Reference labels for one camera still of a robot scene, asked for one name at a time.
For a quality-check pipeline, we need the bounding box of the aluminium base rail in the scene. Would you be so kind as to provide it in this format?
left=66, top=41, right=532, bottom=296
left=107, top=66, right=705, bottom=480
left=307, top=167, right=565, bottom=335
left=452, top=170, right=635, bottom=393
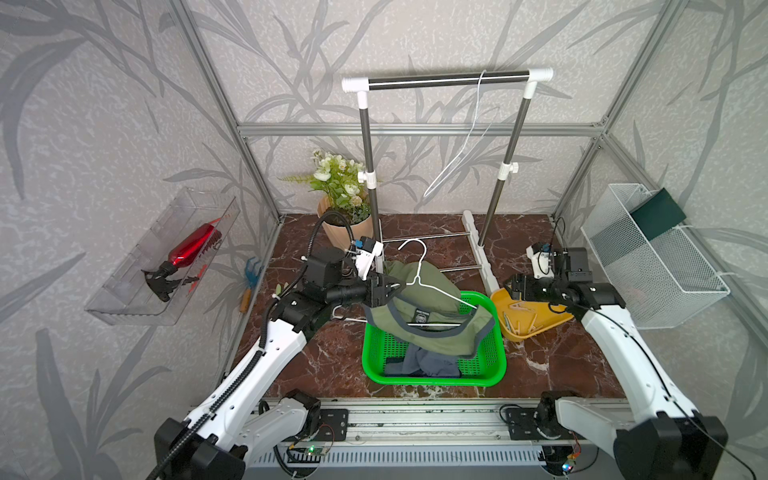
left=179, top=397, right=673, bottom=469

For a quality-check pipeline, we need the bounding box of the olive green tank top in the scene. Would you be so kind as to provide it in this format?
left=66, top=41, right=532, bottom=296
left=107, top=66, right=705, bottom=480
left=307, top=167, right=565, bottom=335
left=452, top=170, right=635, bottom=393
left=364, top=261, right=494, bottom=359

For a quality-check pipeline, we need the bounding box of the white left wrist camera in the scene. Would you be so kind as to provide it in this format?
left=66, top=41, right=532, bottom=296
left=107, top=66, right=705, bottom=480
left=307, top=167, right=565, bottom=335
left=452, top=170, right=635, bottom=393
left=351, top=236, right=384, bottom=281

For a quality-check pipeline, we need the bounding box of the clear acrylic wall shelf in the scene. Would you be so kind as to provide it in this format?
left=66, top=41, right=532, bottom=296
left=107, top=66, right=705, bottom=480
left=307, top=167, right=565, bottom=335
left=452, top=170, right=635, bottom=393
left=85, top=187, right=240, bottom=326

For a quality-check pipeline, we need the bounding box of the clothes rack with steel bars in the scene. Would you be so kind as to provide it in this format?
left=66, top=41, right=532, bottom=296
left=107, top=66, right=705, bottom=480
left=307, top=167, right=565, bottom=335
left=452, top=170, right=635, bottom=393
left=341, top=67, right=554, bottom=294

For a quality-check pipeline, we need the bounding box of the red spray bottle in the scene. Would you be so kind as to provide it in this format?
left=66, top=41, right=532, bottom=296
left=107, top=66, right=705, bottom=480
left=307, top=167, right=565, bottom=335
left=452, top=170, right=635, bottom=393
left=142, top=219, right=223, bottom=303

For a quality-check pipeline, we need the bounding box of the white wire hanger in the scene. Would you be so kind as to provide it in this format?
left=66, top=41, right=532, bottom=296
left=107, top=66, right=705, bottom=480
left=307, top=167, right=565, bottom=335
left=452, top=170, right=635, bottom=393
left=422, top=69, right=489, bottom=201
left=397, top=238, right=481, bottom=328

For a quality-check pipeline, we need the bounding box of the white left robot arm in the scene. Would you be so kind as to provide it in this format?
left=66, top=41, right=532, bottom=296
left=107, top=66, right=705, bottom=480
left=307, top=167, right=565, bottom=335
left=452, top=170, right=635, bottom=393
left=148, top=236, right=401, bottom=479

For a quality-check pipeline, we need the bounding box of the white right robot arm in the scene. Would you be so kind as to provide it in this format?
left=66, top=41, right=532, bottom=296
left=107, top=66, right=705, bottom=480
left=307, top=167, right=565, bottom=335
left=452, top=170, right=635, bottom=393
left=503, top=241, right=732, bottom=479

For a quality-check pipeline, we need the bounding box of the yellow plastic bin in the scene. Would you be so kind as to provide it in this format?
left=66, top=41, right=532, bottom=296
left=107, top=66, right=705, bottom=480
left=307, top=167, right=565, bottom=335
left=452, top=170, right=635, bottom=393
left=490, top=289, right=573, bottom=342

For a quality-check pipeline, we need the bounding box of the blue garden hand rake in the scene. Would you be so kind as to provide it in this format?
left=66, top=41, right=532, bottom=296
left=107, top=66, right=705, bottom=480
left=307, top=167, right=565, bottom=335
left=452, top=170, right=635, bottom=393
left=239, top=257, right=262, bottom=313

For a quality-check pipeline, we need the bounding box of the wooden clothespin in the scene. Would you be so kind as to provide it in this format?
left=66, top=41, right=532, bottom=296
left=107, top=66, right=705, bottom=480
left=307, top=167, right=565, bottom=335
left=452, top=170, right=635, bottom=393
left=502, top=313, right=524, bottom=341
left=526, top=310, right=538, bottom=335
left=507, top=301, right=534, bottom=314

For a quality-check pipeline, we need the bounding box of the potted plant with white flowers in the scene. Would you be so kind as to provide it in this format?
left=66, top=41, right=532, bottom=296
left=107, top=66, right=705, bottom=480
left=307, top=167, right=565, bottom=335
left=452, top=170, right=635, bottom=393
left=282, top=150, right=373, bottom=240

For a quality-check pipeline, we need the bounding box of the white wire mesh basket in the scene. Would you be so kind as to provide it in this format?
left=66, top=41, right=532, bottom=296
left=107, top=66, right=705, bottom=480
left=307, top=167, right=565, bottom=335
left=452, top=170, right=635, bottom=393
left=581, top=183, right=731, bottom=330

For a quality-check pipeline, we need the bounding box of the blue-grey tank top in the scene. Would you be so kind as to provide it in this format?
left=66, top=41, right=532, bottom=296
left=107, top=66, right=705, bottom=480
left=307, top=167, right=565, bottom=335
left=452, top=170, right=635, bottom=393
left=384, top=345, right=461, bottom=378

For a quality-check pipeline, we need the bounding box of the green perforated plastic basket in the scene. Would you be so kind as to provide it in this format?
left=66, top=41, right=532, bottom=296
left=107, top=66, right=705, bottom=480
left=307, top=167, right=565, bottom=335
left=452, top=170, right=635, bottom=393
left=362, top=291, right=507, bottom=387

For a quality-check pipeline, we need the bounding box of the dark green cloth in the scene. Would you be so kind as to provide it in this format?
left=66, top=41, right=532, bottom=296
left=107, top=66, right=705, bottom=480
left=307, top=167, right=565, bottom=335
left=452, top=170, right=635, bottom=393
left=630, top=188, right=687, bottom=241

